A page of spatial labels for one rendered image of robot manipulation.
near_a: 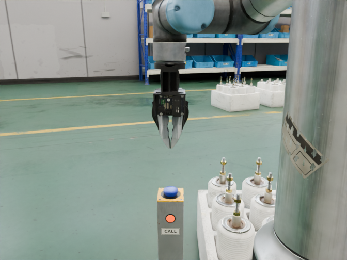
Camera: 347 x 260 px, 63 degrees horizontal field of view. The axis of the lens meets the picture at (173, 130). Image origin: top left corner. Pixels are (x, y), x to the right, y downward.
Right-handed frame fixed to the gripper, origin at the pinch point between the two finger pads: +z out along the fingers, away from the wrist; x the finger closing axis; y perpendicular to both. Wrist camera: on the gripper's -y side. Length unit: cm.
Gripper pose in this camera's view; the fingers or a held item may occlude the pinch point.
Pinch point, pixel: (170, 142)
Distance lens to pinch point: 72.5
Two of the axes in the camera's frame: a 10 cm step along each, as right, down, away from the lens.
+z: 0.0, 9.6, 2.9
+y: -0.1, 2.9, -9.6
